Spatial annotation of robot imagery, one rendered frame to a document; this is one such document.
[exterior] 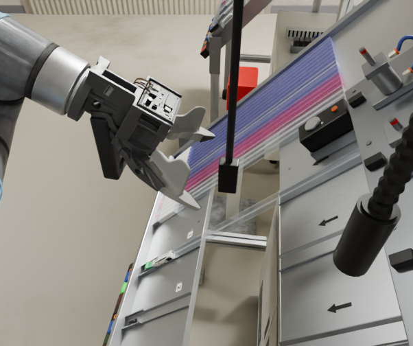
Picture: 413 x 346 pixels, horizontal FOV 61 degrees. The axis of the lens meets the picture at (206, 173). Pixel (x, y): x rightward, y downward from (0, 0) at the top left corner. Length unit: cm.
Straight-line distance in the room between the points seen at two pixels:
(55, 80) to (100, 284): 128
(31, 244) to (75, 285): 34
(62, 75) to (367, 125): 35
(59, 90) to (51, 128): 206
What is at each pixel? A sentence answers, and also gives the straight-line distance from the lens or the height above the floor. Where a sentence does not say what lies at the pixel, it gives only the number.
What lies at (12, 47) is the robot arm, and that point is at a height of 122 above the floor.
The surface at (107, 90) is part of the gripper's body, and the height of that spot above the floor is 117.
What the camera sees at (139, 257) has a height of 73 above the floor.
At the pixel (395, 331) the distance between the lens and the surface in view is 37.
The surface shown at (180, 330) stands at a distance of 58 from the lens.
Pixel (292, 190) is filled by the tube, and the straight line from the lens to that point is 52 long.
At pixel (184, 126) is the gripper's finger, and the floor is 108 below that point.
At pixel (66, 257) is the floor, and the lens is 176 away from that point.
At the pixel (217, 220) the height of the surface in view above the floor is 1.
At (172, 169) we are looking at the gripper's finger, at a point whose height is 109.
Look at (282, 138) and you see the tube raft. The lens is 62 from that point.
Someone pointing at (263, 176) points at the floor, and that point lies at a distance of 200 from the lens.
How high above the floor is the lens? 140
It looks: 45 degrees down
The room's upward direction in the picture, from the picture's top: straight up
